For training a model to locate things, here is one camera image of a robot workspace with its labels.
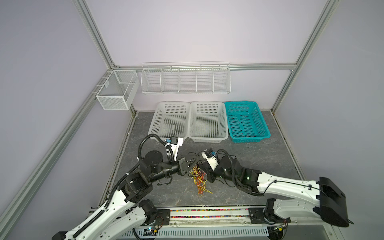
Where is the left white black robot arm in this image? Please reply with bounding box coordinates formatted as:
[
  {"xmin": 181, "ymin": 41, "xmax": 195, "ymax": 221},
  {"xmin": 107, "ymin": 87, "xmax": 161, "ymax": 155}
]
[{"xmin": 52, "ymin": 134, "xmax": 187, "ymax": 240}]

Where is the white wire wall shelf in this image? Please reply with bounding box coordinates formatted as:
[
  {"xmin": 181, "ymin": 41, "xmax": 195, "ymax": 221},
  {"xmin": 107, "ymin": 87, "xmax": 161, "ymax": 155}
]
[{"xmin": 141, "ymin": 62, "xmax": 232, "ymax": 94}]

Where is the aluminium frame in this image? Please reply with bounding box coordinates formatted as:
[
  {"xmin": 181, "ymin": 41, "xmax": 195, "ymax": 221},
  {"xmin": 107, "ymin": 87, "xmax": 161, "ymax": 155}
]
[{"xmin": 0, "ymin": 0, "xmax": 343, "ymax": 232}]

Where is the middle white plastic basket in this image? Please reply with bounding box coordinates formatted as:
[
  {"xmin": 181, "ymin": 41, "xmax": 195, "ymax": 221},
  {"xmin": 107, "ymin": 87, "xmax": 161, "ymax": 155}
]
[{"xmin": 187, "ymin": 101, "xmax": 229, "ymax": 143}]

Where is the red yellow cable bundle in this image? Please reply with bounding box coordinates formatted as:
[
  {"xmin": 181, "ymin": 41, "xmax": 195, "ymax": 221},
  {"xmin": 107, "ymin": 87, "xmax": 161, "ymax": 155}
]
[{"xmin": 188, "ymin": 164, "xmax": 214, "ymax": 196}]

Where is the white mesh wall box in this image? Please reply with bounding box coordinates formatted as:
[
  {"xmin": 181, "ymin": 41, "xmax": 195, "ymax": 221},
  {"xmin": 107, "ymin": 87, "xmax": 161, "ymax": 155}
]
[{"xmin": 96, "ymin": 70, "xmax": 140, "ymax": 111}]

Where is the teal plastic basket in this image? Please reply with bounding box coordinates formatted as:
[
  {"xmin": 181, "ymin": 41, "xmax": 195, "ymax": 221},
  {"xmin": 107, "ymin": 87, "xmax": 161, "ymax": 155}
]
[{"xmin": 225, "ymin": 101, "xmax": 271, "ymax": 143}]

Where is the white vented cable duct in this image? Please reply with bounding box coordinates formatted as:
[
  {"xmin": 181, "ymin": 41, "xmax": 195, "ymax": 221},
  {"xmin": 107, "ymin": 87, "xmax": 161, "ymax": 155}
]
[{"xmin": 136, "ymin": 226, "xmax": 270, "ymax": 240}]

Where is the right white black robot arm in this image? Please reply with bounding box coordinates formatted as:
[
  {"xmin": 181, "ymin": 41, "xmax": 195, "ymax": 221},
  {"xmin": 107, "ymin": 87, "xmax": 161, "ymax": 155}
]
[{"xmin": 200, "ymin": 149, "xmax": 353, "ymax": 228}]

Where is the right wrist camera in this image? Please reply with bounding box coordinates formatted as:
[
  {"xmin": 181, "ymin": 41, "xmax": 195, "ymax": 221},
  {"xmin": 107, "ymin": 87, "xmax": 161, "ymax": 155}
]
[{"xmin": 201, "ymin": 150, "xmax": 219, "ymax": 171}]

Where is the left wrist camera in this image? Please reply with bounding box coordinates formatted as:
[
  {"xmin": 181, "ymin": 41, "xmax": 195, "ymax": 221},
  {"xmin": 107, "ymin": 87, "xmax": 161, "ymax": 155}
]
[{"xmin": 165, "ymin": 137, "xmax": 184, "ymax": 161}]

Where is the white plastic basket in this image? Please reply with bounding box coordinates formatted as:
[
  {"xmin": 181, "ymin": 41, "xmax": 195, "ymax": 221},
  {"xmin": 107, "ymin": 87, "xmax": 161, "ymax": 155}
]
[
  {"xmin": 187, "ymin": 101, "xmax": 229, "ymax": 143},
  {"xmin": 148, "ymin": 102, "xmax": 191, "ymax": 140}
]

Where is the left white plastic basket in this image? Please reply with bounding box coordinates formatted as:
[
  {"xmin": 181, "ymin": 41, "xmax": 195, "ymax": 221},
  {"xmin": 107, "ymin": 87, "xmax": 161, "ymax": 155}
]
[{"xmin": 148, "ymin": 102, "xmax": 191, "ymax": 140}]

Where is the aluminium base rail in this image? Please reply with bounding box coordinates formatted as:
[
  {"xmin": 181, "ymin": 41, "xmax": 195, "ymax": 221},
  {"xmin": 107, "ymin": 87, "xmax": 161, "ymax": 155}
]
[{"xmin": 80, "ymin": 205, "xmax": 334, "ymax": 232}]

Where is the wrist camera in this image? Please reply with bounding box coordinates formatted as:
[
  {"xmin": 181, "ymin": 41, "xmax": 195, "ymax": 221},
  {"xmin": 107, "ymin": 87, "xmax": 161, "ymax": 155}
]
[
  {"xmin": 201, "ymin": 150, "xmax": 219, "ymax": 171},
  {"xmin": 165, "ymin": 137, "xmax": 184, "ymax": 161}
]

